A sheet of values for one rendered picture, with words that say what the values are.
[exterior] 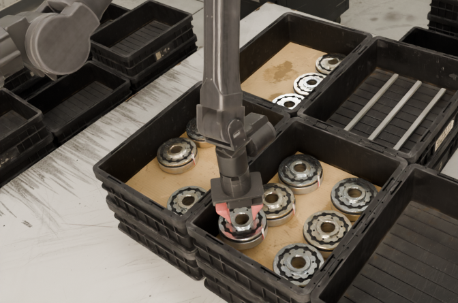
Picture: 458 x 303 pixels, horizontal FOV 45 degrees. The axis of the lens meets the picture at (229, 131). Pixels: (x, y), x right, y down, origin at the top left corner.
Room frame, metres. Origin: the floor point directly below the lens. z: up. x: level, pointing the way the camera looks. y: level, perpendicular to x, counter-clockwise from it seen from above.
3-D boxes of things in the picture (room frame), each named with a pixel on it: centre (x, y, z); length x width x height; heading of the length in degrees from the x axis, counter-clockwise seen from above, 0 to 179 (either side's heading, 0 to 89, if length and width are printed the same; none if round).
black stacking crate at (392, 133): (1.05, -0.41, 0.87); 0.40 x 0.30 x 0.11; 134
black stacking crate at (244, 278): (0.77, -0.12, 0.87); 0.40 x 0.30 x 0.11; 134
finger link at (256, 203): (0.76, -0.01, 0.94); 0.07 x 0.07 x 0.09; 88
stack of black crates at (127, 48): (2.19, 0.31, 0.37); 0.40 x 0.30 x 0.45; 131
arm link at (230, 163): (0.76, 0.00, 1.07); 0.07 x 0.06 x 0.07; 131
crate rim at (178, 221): (0.99, 0.09, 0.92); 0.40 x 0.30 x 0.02; 134
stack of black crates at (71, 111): (1.93, 0.61, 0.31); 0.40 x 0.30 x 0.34; 131
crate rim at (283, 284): (0.77, -0.12, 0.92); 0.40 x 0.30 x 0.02; 134
